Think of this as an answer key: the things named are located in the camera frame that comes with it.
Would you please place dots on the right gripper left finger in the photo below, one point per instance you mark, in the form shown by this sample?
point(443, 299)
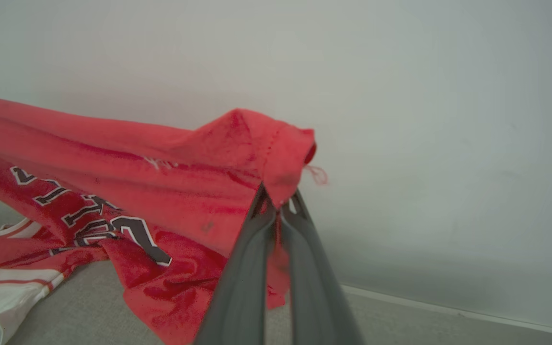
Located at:
point(242, 287)

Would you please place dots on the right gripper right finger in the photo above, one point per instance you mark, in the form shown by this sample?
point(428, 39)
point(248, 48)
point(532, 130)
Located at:
point(312, 287)

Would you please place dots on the red white jersey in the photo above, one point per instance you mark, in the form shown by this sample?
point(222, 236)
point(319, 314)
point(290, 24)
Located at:
point(161, 191)

